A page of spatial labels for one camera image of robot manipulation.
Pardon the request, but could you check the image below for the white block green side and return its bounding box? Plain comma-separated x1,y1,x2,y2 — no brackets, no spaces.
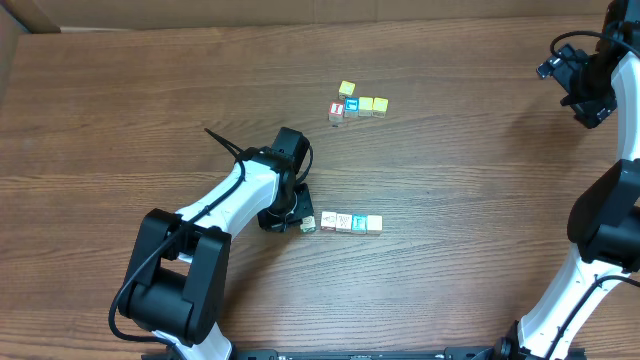
300,215,316,233

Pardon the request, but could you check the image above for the white block red side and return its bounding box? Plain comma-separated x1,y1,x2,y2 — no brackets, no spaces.
320,211,337,231

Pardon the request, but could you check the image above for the white letter W block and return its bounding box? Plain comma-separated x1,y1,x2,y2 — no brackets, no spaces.
335,213,353,233

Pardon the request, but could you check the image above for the blue letter P block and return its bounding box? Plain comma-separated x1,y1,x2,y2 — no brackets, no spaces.
351,214,368,234

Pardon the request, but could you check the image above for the lone yellow block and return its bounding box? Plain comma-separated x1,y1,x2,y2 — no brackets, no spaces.
366,215,383,234

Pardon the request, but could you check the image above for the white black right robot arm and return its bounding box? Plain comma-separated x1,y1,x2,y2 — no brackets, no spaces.
477,0,639,359

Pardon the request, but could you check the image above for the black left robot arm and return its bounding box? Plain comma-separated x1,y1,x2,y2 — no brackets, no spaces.
108,127,314,360

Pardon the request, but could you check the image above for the red letter I block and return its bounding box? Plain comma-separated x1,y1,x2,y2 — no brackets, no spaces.
328,102,344,124

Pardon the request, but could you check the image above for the yellow block middle row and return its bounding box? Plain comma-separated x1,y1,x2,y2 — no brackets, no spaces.
358,97,374,117

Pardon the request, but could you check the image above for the yellow block far top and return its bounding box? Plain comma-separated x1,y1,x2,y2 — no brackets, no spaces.
338,80,356,100

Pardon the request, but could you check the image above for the yellow block row end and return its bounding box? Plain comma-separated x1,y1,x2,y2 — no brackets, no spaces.
372,97,389,118

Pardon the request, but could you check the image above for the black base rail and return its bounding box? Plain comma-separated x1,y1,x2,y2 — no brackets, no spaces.
230,347,493,360

